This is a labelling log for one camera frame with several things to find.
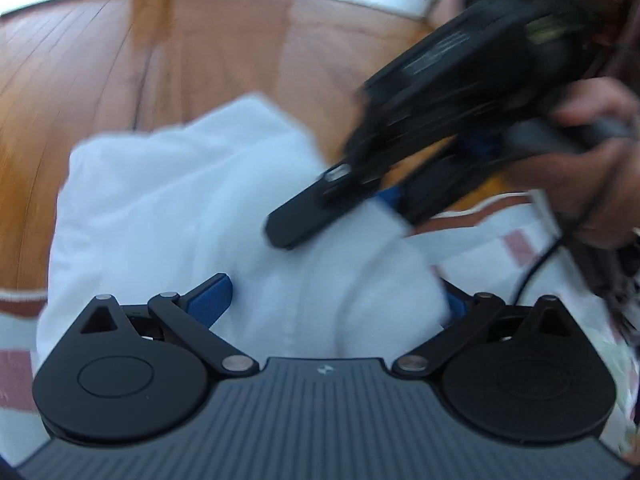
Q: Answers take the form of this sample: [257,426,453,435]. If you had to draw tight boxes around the striped printed rug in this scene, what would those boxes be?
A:
[0,190,640,480]

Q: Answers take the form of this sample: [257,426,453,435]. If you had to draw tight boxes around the white sweatshirt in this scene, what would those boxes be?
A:
[35,92,453,361]

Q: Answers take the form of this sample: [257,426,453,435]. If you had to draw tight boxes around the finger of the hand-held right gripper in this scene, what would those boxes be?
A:
[372,185,418,236]
[264,162,361,251]

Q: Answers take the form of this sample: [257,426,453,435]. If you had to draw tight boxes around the pale pink cloth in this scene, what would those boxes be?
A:
[429,0,472,27]

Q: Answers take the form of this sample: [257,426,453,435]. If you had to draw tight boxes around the black cable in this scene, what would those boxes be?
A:
[515,195,608,306]

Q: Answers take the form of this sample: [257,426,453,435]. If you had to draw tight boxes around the person's right hand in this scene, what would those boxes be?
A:
[505,77,640,251]

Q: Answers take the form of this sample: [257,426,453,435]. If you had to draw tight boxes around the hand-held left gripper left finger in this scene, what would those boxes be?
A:
[75,273,260,378]

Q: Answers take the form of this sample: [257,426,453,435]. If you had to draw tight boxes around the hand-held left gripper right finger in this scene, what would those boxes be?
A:
[391,280,578,378]

